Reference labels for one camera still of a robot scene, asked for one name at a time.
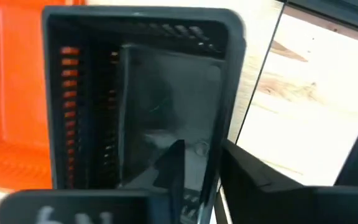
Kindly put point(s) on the orange slotted plastic basket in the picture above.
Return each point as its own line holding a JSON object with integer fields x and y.
{"x": 17, "y": 93}

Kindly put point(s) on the black slotted plastic basket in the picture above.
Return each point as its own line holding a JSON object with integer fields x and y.
{"x": 166, "y": 93}

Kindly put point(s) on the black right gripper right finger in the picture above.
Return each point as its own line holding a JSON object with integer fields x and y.
{"x": 275, "y": 205}

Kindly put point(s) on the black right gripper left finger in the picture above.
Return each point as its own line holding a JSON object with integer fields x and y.
{"x": 73, "y": 208}

